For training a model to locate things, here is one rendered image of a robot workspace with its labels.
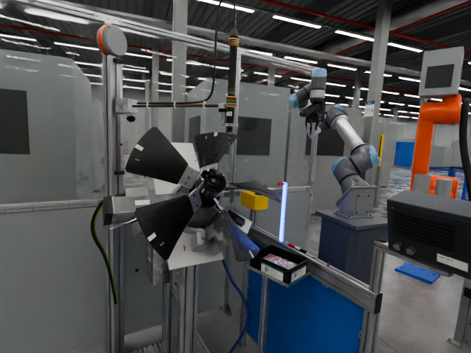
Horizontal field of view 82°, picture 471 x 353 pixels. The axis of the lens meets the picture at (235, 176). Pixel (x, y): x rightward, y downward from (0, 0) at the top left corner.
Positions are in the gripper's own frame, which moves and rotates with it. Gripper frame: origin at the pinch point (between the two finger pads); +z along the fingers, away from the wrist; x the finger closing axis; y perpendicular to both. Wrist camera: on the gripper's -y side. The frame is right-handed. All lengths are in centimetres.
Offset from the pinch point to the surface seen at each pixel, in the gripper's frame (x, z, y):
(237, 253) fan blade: -24, 46, -58
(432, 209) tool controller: -70, 20, -22
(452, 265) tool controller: -76, 36, -19
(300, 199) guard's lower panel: 69, 54, 67
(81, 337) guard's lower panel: 73, 131, -108
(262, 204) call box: 21.9, 41.7, -12.6
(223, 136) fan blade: 16.7, 2.5, -44.1
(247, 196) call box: 30, 38, -18
